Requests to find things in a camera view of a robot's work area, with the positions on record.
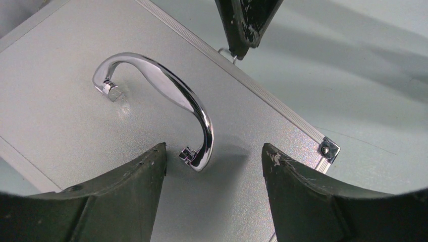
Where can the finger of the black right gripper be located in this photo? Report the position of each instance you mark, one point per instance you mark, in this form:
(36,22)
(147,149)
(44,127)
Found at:
(245,22)

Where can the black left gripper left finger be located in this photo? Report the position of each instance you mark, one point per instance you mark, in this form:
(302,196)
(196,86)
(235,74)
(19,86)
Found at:
(119,205)

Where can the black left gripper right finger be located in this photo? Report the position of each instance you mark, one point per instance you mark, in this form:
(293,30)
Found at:
(307,205)

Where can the silver metal case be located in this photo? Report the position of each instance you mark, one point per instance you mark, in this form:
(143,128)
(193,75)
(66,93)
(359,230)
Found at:
(58,130)

